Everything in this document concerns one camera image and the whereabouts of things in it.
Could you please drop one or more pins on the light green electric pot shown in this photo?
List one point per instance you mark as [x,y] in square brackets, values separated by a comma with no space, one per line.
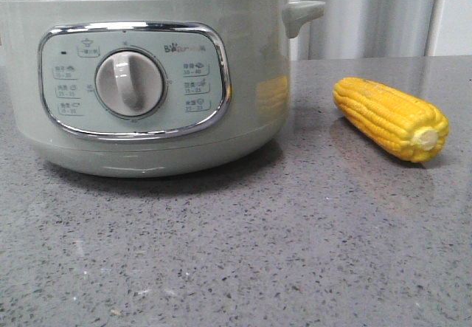
[226,79]

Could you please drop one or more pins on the grey timer knob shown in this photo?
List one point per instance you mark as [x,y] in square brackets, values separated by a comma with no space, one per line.
[129,83]

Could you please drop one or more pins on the white curtain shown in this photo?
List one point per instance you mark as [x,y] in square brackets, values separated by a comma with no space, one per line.
[386,28]

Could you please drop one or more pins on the yellow corn cob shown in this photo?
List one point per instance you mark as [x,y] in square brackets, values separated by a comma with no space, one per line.
[405,126]

